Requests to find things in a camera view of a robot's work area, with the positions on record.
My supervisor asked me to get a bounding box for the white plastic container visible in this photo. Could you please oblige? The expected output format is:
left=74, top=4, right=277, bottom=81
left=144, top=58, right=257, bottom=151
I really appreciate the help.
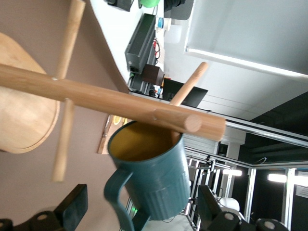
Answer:
left=165, top=24, right=183, bottom=44

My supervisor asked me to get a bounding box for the wooden cutting board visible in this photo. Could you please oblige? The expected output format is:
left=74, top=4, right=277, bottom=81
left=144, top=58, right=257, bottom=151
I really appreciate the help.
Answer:
left=97, top=114, right=135, bottom=154

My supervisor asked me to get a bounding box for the white roller screen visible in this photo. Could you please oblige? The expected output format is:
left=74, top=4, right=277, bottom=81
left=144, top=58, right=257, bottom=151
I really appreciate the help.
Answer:
left=184, top=0, right=308, bottom=79

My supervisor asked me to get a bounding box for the teal cup with yellow inside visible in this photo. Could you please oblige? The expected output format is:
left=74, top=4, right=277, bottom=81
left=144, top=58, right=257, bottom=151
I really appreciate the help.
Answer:
left=103, top=120, right=193, bottom=231

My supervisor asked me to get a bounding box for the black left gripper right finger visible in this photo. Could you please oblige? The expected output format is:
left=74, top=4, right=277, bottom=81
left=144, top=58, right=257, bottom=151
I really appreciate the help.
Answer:
left=197, top=184, right=289, bottom=231

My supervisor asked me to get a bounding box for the wooden mug rack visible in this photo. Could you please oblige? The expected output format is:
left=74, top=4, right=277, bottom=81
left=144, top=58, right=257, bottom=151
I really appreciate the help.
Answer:
left=0, top=0, right=227, bottom=182

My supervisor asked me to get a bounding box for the ceiling light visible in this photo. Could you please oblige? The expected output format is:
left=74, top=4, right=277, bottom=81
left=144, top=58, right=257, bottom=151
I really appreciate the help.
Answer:
left=267, top=173, right=288, bottom=183
left=222, top=168, right=243, bottom=177

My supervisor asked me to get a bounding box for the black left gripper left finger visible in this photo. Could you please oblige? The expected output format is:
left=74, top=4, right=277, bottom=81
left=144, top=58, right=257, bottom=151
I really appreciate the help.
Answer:
left=0, top=184, right=89, bottom=231

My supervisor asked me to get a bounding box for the dark brown box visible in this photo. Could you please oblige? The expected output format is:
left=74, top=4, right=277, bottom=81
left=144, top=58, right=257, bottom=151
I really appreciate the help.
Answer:
left=141, top=64, right=165, bottom=85

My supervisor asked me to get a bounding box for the blue and white tape roll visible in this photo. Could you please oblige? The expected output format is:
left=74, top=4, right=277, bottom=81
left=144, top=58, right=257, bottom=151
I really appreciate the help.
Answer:
left=155, top=16, right=173, bottom=32

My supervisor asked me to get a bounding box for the black monitor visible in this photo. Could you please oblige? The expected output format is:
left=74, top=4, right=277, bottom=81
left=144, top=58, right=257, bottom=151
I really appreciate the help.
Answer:
left=162, top=78, right=209, bottom=108

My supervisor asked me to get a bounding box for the brown table mat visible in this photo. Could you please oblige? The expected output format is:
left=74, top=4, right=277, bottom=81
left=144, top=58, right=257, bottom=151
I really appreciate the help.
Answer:
left=0, top=0, right=130, bottom=231

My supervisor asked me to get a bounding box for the aluminium profile frame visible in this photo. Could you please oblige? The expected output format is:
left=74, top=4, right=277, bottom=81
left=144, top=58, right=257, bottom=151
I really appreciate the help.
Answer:
left=185, top=146, right=308, bottom=231

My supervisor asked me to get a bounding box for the shiny metal bar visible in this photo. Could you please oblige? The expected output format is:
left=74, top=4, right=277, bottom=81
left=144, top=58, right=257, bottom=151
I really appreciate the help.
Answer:
left=225, top=120, right=308, bottom=149

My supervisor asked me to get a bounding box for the green ball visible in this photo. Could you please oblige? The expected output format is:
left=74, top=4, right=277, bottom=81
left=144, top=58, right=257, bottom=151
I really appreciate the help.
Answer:
left=139, top=0, right=161, bottom=8

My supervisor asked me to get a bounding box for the black electronics box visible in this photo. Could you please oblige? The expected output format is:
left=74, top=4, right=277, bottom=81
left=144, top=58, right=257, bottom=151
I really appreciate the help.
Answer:
left=124, top=13, right=156, bottom=74

